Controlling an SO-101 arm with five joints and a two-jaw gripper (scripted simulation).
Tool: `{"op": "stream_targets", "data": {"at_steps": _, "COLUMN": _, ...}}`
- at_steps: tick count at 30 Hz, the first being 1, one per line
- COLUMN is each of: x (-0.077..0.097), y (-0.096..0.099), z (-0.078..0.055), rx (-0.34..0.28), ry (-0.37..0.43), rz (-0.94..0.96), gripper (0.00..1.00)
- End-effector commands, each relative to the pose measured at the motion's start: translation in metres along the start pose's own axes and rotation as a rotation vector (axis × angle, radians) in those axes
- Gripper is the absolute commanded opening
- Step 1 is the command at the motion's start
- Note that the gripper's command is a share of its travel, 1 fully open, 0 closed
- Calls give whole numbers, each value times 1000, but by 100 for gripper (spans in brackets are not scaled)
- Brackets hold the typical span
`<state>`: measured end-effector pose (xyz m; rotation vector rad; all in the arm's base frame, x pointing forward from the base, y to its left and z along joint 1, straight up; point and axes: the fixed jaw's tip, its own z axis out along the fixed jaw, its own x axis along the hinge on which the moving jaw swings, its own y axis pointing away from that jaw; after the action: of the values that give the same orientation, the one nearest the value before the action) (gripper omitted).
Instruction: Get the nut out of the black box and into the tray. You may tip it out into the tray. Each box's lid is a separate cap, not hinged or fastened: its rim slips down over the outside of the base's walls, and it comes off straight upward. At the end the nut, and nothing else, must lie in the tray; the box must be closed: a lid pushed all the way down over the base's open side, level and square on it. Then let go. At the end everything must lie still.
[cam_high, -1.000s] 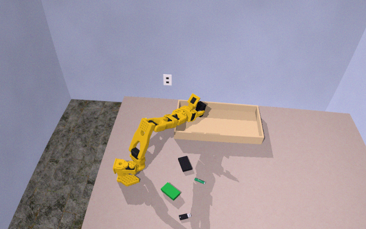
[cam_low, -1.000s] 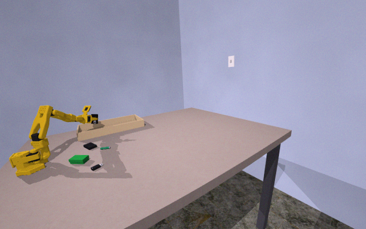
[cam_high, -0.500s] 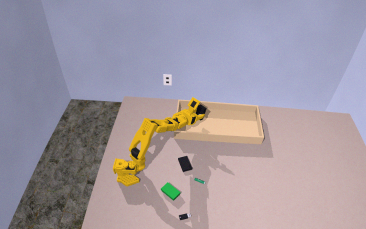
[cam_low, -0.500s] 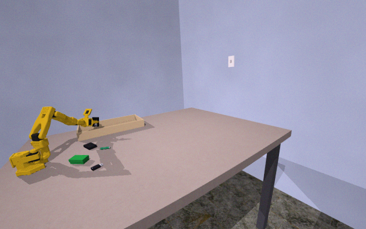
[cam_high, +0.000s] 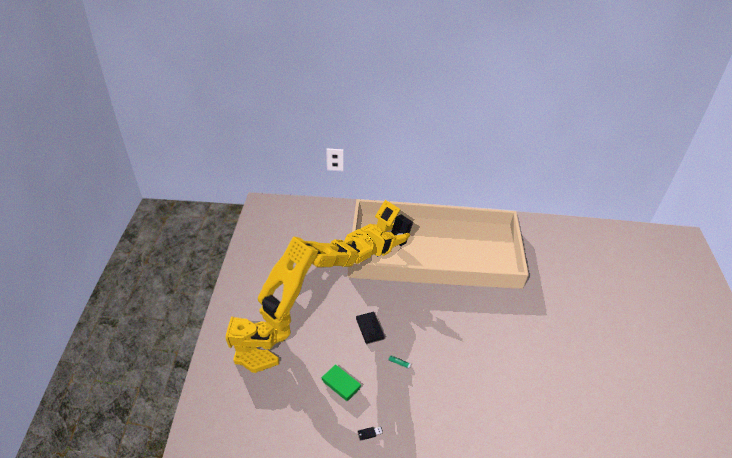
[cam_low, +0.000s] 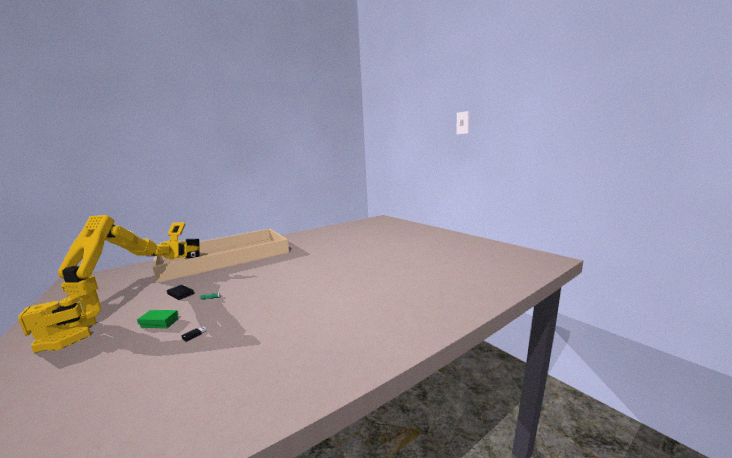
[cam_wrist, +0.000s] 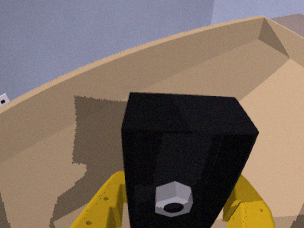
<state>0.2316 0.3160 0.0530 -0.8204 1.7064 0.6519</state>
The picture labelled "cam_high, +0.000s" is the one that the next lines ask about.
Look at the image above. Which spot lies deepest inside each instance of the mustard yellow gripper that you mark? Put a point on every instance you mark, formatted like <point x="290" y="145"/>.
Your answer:
<point x="384" y="241"/>

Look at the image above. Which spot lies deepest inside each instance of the black usb flash drive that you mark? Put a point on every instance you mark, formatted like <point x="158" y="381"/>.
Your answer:
<point x="369" y="433"/>

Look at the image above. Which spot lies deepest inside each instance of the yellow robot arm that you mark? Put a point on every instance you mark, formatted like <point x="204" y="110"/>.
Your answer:
<point x="247" y="336"/>

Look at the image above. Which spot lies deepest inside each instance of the green cylinder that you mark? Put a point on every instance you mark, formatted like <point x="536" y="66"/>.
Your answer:
<point x="400" y="362"/>

